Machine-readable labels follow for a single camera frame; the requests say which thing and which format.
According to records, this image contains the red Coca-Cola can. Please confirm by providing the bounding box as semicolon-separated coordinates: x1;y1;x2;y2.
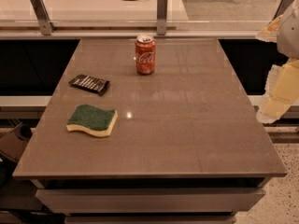
135;35;156;75

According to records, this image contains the grey table drawer front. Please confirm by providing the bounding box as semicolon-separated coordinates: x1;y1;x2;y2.
36;188;264;214

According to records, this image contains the metal railing bracket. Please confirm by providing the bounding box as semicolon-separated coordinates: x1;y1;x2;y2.
274;0;294;19
156;0;168;35
30;0;54;35

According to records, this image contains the middle metal railing bracket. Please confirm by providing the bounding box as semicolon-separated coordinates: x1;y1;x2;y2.
156;0;168;35

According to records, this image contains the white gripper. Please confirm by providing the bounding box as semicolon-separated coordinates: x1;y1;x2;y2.
255;0;299;124

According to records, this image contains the green and yellow sponge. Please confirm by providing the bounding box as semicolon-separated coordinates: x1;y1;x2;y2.
66;105;118;137

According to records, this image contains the left metal railing bracket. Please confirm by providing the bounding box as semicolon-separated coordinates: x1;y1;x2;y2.
30;0;54;35

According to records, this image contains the right metal railing bracket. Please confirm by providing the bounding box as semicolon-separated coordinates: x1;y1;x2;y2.
274;0;294;19

